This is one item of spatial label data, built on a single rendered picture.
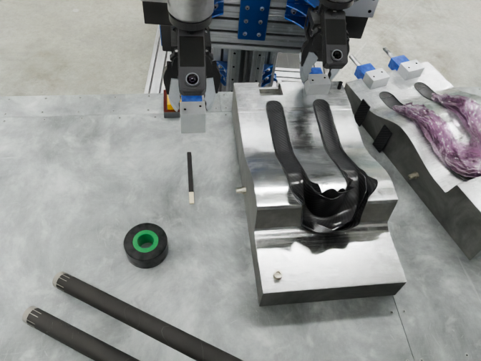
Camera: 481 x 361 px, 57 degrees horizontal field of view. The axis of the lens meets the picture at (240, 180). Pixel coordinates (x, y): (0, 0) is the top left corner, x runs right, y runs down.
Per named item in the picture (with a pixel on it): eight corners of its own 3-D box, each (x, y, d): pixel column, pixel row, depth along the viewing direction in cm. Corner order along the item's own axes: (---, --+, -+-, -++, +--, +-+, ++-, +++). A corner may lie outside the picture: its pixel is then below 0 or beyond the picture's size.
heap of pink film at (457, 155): (384, 108, 105) (396, 83, 99) (441, 92, 110) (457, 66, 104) (455, 191, 91) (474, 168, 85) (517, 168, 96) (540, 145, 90)
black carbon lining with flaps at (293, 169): (261, 107, 100) (266, 74, 93) (329, 105, 103) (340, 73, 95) (288, 241, 80) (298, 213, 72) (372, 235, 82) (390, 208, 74)
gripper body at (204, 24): (210, 52, 85) (211, -6, 76) (213, 82, 80) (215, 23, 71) (170, 52, 85) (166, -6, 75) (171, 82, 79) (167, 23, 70)
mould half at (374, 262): (231, 110, 109) (235, 66, 98) (332, 108, 112) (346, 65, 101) (259, 306, 79) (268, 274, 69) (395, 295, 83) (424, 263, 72)
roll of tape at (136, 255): (117, 256, 83) (114, 246, 80) (143, 225, 88) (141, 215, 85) (152, 276, 81) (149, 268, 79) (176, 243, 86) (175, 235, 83)
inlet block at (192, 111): (179, 89, 97) (178, 70, 92) (202, 89, 97) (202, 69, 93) (180, 133, 89) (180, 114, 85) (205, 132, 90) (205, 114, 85)
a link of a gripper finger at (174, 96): (177, 94, 91) (187, 59, 84) (178, 115, 88) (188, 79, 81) (162, 92, 90) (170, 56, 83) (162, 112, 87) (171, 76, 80)
